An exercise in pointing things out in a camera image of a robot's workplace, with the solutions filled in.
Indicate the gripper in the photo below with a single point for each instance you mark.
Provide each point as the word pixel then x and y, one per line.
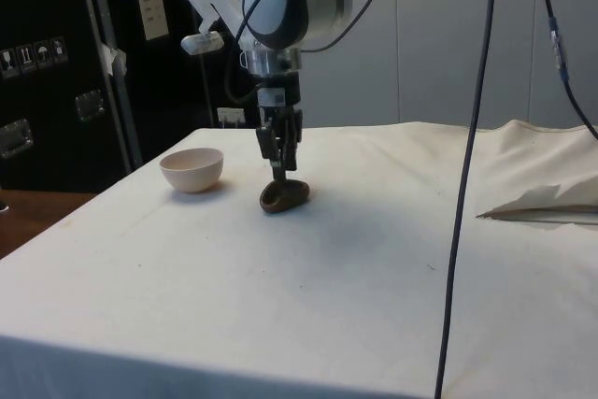
pixel 280 90

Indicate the white bowl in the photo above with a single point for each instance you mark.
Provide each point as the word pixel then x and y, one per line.
pixel 191 177

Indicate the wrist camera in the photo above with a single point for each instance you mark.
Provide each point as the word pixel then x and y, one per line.
pixel 201 43

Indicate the black cabinet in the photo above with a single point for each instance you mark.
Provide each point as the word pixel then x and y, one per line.
pixel 46 128

